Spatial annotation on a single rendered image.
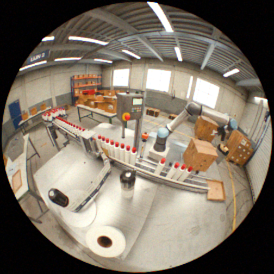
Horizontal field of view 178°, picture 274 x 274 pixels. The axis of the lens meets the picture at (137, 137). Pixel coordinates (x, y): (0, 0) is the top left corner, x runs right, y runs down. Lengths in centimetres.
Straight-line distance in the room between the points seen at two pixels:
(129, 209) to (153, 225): 23
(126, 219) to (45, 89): 788
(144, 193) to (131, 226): 28
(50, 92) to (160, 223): 809
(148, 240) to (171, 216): 26
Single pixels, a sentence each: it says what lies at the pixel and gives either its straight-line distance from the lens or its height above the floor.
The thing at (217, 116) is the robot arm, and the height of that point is 148.
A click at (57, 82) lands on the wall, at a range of 796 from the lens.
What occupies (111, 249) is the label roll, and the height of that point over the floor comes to 102.
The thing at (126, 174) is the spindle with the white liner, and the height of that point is 118.
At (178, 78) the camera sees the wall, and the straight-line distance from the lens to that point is 591.
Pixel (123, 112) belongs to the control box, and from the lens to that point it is 58.
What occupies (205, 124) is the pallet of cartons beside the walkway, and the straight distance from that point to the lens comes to 378.
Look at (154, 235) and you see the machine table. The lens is 75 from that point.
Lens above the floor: 154
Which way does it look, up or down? 34 degrees down
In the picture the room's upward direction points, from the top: 7 degrees clockwise
